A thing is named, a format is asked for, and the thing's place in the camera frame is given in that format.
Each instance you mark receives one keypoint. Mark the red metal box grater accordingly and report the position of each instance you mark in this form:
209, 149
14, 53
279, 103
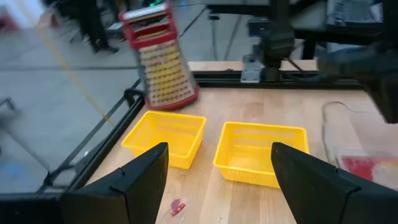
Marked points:
164, 74

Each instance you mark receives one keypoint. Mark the yellow plastic basket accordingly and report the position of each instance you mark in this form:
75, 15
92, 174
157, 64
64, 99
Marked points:
248, 149
174, 130

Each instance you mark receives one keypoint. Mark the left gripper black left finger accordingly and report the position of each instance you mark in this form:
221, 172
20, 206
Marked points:
136, 193

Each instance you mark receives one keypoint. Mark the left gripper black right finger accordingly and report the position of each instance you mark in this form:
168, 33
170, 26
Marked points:
317, 196

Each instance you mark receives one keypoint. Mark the black aluminium table frame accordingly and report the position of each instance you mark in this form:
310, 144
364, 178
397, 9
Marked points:
109, 146

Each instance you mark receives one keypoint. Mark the black desk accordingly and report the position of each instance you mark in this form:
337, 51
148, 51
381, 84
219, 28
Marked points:
236, 7

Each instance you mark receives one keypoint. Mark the clear plastic container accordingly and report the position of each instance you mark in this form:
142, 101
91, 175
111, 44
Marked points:
339, 161

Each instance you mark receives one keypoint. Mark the person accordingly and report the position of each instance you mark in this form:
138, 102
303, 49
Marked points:
93, 25

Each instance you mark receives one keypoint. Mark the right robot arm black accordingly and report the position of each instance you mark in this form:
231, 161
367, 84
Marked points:
276, 43

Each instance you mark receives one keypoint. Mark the red snack packet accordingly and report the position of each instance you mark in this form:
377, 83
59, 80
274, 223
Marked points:
360, 168

